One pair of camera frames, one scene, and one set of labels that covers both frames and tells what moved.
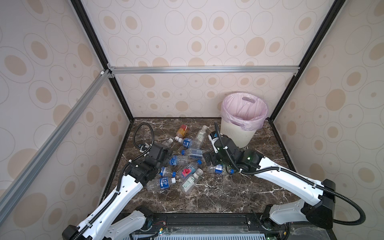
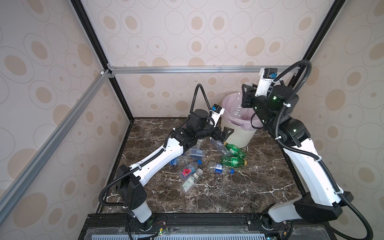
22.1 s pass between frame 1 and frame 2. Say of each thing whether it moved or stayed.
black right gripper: moved
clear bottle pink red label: stayed
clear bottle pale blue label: stayed
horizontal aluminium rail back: stayed
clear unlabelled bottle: moved
